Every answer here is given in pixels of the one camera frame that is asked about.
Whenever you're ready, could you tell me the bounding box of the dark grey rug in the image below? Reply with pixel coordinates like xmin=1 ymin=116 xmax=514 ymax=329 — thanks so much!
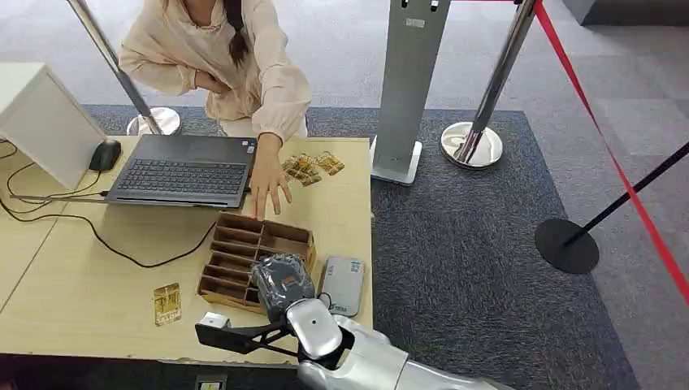
xmin=85 ymin=105 xmax=642 ymax=390

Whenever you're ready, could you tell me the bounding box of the wooden card box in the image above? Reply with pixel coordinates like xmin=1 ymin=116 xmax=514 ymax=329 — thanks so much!
xmin=196 ymin=212 xmax=318 ymax=316

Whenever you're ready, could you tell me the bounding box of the long black cable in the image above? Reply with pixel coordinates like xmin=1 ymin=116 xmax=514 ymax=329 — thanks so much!
xmin=0 ymin=196 xmax=218 ymax=269

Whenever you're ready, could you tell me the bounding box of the black stanchion post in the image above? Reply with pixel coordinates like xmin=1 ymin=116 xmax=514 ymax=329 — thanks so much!
xmin=534 ymin=141 xmax=689 ymax=275

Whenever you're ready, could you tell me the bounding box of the white box case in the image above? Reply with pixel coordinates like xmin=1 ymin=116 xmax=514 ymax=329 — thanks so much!
xmin=0 ymin=63 xmax=109 ymax=190

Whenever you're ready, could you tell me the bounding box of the person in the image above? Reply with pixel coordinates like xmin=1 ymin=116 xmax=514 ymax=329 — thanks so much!
xmin=118 ymin=0 xmax=314 ymax=222

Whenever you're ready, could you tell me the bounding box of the grey kiosk stand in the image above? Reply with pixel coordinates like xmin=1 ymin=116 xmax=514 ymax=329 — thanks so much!
xmin=370 ymin=0 xmax=451 ymax=188

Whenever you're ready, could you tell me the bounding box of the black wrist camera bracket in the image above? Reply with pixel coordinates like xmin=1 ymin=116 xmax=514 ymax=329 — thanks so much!
xmin=194 ymin=322 xmax=302 ymax=359

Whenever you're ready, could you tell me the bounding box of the floor socket plate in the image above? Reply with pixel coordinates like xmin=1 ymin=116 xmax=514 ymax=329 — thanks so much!
xmin=193 ymin=374 xmax=228 ymax=390

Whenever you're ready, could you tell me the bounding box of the person's left hand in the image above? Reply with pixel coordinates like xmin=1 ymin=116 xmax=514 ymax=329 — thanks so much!
xmin=249 ymin=133 xmax=293 ymax=222

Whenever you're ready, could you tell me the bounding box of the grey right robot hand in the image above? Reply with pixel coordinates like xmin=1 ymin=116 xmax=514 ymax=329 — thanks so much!
xmin=249 ymin=253 xmax=317 ymax=324

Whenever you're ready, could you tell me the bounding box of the dark grey laptop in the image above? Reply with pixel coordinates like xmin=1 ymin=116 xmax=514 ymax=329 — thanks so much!
xmin=106 ymin=134 xmax=258 ymax=210

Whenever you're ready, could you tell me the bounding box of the gold card with pale print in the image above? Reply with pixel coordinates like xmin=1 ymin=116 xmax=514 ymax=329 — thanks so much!
xmin=153 ymin=284 xmax=183 ymax=327

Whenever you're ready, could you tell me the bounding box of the dark furniture base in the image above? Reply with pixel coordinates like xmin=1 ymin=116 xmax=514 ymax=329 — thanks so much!
xmin=559 ymin=0 xmax=689 ymax=28

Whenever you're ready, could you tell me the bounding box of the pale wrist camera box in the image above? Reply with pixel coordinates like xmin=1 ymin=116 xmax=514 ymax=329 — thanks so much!
xmin=200 ymin=312 xmax=232 ymax=329

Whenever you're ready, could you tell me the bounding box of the black computer mouse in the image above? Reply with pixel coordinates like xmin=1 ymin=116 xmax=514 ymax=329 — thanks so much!
xmin=89 ymin=138 xmax=123 ymax=172

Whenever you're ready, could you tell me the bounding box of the black mouse cable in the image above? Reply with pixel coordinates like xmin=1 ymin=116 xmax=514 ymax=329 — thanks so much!
xmin=6 ymin=161 xmax=104 ymax=199

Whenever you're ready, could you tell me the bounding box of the chrome stanchion post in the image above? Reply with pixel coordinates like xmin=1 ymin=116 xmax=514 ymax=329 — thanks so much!
xmin=67 ymin=0 xmax=182 ymax=137
xmin=440 ymin=0 xmax=540 ymax=170

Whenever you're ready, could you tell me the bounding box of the grey card reader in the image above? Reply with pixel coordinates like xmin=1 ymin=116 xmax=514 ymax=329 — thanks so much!
xmin=321 ymin=256 xmax=366 ymax=319

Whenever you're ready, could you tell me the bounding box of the grey laptop cable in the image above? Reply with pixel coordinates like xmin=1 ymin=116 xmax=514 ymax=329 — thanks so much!
xmin=9 ymin=193 xmax=111 ymax=205

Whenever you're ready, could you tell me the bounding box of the person's right hand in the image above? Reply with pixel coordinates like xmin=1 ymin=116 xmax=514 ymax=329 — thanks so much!
xmin=194 ymin=70 xmax=232 ymax=97

